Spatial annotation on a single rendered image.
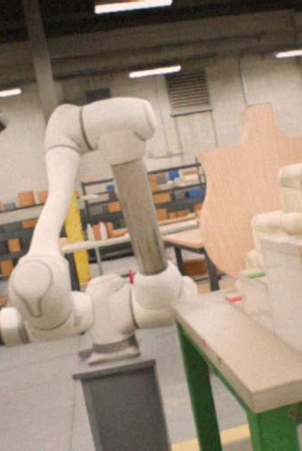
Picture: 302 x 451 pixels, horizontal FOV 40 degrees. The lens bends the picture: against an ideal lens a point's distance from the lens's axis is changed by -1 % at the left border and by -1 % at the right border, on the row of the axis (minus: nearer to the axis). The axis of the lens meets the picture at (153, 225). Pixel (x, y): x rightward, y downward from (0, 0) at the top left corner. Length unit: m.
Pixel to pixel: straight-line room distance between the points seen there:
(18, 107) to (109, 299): 11.00
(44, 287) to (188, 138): 11.55
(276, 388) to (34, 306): 0.45
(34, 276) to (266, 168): 0.54
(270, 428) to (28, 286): 0.46
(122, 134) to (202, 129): 11.23
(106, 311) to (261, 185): 0.71
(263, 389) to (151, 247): 0.79
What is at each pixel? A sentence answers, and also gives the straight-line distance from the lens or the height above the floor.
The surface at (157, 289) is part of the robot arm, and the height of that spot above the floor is 0.92.
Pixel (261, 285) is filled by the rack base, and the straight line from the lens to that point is 0.76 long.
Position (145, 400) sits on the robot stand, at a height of 0.56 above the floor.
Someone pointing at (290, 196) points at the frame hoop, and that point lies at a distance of 0.68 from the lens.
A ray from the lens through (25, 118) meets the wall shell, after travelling 12.13.
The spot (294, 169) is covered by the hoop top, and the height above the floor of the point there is 1.20.
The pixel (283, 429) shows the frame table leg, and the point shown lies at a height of 0.86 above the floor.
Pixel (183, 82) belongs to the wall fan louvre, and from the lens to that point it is 12.57.
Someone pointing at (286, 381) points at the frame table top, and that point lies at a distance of 0.60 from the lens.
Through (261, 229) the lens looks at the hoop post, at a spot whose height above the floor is 1.10.
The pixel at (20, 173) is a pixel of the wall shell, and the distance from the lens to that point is 11.91.
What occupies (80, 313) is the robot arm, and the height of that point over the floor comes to 0.98.
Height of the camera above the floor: 1.19
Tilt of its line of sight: 3 degrees down
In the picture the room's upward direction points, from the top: 11 degrees counter-clockwise
